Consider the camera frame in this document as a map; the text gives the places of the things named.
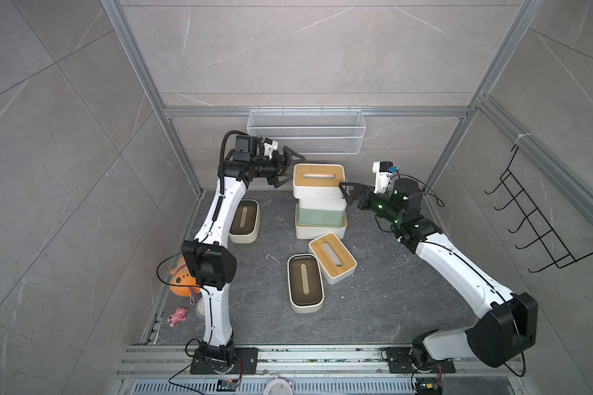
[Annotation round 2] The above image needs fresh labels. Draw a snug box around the aluminium mounting rail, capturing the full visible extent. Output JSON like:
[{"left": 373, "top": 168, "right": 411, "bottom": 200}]
[{"left": 112, "top": 344, "right": 522, "bottom": 380}]

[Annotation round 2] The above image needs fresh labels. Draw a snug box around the cream box dark lid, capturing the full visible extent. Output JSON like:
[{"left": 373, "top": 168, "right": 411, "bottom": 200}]
[
  {"left": 287, "top": 253, "right": 325, "bottom": 314},
  {"left": 229, "top": 199, "right": 260, "bottom": 245}
]

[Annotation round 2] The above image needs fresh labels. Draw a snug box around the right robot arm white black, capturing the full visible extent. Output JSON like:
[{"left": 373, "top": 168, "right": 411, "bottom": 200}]
[{"left": 339, "top": 178, "right": 539, "bottom": 371}]

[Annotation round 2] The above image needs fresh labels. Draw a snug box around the pink small toy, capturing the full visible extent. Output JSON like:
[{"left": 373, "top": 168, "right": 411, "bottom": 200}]
[{"left": 166, "top": 307, "right": 189, "bottom": 328}]

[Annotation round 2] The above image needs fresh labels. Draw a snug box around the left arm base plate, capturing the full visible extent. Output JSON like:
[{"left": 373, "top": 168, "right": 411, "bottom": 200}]
[{"left": 190, "top": 347, "right": 259, "bottom": 375}]

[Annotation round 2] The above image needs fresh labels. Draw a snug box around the large white bamboo-lid tissue box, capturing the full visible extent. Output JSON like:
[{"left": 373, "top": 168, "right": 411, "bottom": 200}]
[{"left": 295, "top": 214, "right": 348, "bottom": 240}]

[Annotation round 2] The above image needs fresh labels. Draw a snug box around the cream box dark lid centre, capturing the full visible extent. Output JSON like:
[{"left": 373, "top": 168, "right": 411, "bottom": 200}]
[{"left": 287, "top": 253, "right": 325, "bottom": 314}]

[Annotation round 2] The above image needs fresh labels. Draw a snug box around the orange toy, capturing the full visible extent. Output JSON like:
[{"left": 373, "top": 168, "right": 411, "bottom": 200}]
[{"left": 170, "top": 258, "right": 198, "bottom": 298}]

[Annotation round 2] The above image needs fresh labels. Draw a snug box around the bamboo-lid tissue box front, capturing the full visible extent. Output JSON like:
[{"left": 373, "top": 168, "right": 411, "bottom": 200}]
[{"left": 293, "top": 163, "right": 346, "bottom": 200}]

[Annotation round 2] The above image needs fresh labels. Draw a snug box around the grey round alarm clock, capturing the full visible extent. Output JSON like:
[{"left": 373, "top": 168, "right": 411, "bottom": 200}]
[{"left": 195, "top": 299, "right": 206, "bottom": 319}]

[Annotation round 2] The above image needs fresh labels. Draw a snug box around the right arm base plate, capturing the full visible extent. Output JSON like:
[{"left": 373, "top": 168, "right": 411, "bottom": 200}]
[{"left": 381, "top": 347, "right": 456, "bottom": 375}]

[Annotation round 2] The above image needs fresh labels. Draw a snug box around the green square tissue box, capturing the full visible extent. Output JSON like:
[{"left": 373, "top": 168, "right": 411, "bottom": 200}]
[{"left": 296, "top": 205, "right": 345, "bottom": 228}]

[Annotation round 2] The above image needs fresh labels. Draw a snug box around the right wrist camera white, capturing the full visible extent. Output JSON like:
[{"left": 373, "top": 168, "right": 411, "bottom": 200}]
[{"left": 372, "top": 161, "right": 397, "bottom": 194}]

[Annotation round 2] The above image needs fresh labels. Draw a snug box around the cream box dark lid back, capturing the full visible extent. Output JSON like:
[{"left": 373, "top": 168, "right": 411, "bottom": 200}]
[{"left": 229, "top": 199, "right": 260, "bottom": 245}]

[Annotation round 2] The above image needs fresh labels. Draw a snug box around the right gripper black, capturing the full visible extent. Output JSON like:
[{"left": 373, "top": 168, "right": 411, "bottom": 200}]
[{"left": 340, "top": 183, "right": 403, "bottom": 228}]

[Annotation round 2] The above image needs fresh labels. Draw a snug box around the white wire mesh basket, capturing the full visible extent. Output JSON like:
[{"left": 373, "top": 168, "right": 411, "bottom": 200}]
[{"left": 247, "top": 110, "right": 366, "bottom": 155}]

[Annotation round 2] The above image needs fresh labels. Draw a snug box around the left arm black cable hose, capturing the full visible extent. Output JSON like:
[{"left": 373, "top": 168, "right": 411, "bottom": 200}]
[{"left": 218, "top": 130, "right": 249, "bottom": 179}]

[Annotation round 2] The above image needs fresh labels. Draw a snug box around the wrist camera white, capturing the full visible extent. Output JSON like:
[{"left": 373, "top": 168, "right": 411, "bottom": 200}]
[
  {"left": 262, "top": 138, "right": 278, "bottom": 158},
  {"left": 372, "top": 161, "right": 397, "bottom": 194}
]

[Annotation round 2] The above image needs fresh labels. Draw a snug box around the white box grey-blue lid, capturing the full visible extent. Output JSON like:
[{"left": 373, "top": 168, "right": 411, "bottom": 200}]
[{"left": 299, "top": 198, "right": 347, "bottom": 212}]

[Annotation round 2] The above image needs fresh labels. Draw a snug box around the white round object bottom edge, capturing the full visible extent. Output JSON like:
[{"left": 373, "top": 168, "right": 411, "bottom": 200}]
[{"left": 263, "top": 377, "right": 294, "bottom": 395}]

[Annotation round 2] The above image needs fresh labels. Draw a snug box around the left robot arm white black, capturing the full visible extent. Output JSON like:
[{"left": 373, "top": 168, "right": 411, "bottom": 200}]
[{"left": 181, "top": 131, "right": 306, "bottom": 374}]

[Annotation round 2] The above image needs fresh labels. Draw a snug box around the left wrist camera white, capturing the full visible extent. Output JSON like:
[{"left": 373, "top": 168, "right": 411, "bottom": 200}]
[{"left": 262, "top": 138, "right": 278, "bottom": 158}]

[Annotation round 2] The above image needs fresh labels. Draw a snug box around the black wire hook rack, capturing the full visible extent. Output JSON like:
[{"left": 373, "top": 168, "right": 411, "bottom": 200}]
[{"left": 484, "top": 144, "right": 593, "bottom": 273}]

